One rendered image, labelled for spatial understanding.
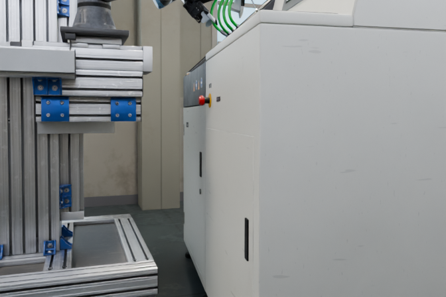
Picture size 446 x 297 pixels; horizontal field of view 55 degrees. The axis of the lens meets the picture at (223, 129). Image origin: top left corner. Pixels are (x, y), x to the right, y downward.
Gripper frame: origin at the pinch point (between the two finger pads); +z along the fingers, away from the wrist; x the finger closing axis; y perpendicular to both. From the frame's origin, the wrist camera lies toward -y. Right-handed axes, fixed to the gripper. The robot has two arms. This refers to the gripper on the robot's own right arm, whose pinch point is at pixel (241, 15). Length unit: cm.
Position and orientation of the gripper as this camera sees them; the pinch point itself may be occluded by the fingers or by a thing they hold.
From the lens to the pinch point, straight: 207.4
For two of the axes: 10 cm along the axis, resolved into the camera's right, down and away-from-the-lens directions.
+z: 0.0, 10.0, 0.4
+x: 2.1, 0.4, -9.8
